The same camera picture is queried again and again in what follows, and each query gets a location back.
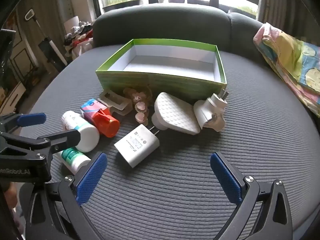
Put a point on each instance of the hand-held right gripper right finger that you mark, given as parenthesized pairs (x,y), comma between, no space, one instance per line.
(226,178)

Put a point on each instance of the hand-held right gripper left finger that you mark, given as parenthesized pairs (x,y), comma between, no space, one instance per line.
(90,178)

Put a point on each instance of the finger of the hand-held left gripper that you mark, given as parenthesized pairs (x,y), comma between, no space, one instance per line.
(63,138)
(32,120)

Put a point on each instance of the white bottle green label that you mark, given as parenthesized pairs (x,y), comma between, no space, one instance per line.
(73,157)

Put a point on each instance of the white bottle blue label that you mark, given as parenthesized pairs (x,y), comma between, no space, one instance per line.
(87,136)

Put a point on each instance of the orange cap bottle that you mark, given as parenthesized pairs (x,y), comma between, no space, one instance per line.
(106,123)

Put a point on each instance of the white charger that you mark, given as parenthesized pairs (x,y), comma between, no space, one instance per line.
(136,146)

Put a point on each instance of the clear plastic hair clip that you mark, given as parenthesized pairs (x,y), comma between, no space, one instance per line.
(117,105)

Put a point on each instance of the white round plug adapter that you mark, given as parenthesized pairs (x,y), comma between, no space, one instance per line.
(207,113)

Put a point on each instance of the white triangular dotted plug adapter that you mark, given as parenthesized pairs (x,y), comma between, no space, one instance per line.
(172,112)

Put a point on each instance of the green cardboard box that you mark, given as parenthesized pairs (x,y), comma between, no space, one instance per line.
(162,83)

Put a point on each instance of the grey sofa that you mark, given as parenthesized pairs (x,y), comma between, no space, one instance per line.
(190,160)

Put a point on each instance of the wooden cabinet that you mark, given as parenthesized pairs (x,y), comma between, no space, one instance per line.
(17,62)

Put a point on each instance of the black dustpan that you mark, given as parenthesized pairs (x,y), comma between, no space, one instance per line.
(53,55)

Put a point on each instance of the pile of clothes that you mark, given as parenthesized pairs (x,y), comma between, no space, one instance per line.
(78,38)

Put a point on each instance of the white paper roll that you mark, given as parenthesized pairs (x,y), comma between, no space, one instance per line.
(71,23)

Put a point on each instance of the colourful printed blanket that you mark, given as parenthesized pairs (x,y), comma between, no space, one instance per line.
(287,55)

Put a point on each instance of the long dark planter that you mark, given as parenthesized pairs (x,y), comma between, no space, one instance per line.
(122,5)

